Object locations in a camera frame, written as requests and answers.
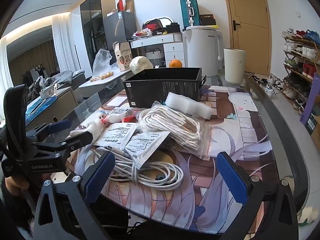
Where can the small white plush doll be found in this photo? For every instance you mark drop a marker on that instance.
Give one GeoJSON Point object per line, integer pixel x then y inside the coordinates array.
{"type": "Point", "coordinates": [100, 122]}

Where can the black glass cabinet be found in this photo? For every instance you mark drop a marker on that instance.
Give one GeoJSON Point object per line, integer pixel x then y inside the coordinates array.
{"type": "Point", "coordinates": [92, 30]}

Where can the cardboard fruit box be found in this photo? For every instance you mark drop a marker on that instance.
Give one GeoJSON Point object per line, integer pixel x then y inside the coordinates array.
{"type": "Point", "coordinates": [125, 57]}

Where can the printed cartoon desk mat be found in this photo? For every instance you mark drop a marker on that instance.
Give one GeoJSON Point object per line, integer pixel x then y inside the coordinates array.
{"type": "Point", "coordinates": [212, 192]}

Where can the clear plastic food bag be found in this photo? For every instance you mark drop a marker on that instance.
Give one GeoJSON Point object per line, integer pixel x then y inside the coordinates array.
{"type": "Point", "coordinates": [102, 65]}

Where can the large cardboard carton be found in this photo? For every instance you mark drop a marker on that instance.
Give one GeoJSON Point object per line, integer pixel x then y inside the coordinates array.
{"type": "Point", "coordinates": [55, 105]}

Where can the white printed sachet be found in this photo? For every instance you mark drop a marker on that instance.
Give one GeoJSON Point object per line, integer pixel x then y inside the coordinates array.
{"type": "Point", "coordinates": [146, 146]}
{"type": "Point", "coordinates": [117, 135]}

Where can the black and red shoe box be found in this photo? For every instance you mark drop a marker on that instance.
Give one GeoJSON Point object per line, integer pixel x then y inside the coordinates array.
{"type": "Point", "coordinates": [152, 26]}

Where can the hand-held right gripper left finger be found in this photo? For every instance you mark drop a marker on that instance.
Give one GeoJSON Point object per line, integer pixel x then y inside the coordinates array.
{"type": "Point", "coordinates": [100, 177]}

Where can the dark flat box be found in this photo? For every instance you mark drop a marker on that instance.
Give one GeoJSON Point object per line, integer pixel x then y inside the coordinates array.
{"type": "Point", "coordinates": [207, 19]}

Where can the white floor appliance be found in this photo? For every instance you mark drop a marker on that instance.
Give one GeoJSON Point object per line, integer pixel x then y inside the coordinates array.
{"type": "Point", "coordinates": [200, 50]}

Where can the black cardboard box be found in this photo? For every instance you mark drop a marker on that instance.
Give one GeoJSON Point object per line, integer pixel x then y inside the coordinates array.
{"type": "Point", "coordinates": [162, 90]}

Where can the white plastic bag bundle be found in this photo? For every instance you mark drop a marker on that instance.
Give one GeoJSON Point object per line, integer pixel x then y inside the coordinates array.
{"type": "Point", "coordinates": [140, 65]}

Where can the grey refrigerator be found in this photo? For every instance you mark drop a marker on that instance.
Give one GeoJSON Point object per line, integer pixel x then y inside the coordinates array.
{"type": "Point", "coordinates": [117, 32]}

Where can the open cardboard box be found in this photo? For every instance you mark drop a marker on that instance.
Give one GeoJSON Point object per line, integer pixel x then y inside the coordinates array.
{"type": "Point", "coordinates": [316, 135]}

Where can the white round bin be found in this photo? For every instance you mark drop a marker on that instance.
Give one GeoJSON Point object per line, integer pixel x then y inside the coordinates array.
{"type": "Point", "coordinates": [234, 66]}

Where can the clear bubble wrap pouch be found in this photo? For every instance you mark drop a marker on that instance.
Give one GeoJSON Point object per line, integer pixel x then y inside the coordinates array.
{"type": "Point", "coordinates": [190, 105]}

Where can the wicker basket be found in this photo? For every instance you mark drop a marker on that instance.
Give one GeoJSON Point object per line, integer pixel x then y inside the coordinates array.
{"type": "Point", "coordinates": [154, 55]}

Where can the white side table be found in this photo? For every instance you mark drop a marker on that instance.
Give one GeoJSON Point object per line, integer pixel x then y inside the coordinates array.
{"type": "Point", "coordinates": [105, 82]}

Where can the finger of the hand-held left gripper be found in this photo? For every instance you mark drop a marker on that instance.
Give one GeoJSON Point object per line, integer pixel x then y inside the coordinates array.
{"type": "Point", "coordinates": [80, 138]}
{"type": "Point", "coordinates": [58, 125]}

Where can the wooden shoe rack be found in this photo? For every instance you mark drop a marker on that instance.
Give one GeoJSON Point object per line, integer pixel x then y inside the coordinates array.
{"type": "Point", "coordinates": [300, 67]}

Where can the purple paper bag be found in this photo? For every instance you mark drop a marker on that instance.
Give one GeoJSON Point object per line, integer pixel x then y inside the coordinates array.
{"type": "Point", "coordinates": [310, 100]}

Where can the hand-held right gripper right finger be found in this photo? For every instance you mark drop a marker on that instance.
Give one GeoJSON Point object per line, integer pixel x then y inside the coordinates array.
{"type": "Point", "coordinates": [232, 177]}

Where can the white drawer dresser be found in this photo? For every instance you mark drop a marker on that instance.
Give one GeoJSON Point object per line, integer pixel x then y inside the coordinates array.
{"type": "Point", "coordinates": [172, 47]}

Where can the red printed plastic packet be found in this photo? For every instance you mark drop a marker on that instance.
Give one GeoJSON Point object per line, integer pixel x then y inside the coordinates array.
{"type": "Point", "coordinates": [122, 113]}

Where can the teal suitcase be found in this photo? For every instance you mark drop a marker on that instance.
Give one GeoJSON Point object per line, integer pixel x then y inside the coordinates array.
{"type": "Point", "coordinates": [188, 11]}

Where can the orange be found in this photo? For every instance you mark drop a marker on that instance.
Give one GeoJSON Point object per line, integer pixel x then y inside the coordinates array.
{"type": "Point", "coordinates": [175, 64]}

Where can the person's left hand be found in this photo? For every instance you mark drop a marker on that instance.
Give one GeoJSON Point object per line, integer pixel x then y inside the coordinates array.
{"type": "Point", "coordinates": [15, 183]}

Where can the wooden door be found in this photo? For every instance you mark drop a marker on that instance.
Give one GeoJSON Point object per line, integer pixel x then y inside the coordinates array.
{"type": "Point", "coordinates": [250, 17]}

